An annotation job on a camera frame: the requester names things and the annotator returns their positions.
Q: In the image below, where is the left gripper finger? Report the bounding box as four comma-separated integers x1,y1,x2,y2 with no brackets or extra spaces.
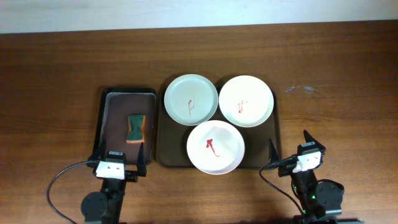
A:
91,140,106,161
136,142,147,177

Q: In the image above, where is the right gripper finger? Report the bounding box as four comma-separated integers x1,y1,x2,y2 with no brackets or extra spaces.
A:
303,129,323,148
268,139,279,164

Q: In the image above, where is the left black cable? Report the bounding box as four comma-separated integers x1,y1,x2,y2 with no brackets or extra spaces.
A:
46,160,97,224

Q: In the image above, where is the large brown serving tray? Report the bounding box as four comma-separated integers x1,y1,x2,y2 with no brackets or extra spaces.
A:
155,91,282,170

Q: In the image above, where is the green and orange sponge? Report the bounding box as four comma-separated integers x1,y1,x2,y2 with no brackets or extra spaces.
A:
126,114,146,144

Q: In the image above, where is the white plate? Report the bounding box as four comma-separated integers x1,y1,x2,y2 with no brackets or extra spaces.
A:
219,75,274,128
164,74,218,126
187,120,245,175

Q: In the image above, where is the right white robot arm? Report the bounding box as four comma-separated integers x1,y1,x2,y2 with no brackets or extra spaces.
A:
264,130,345,223

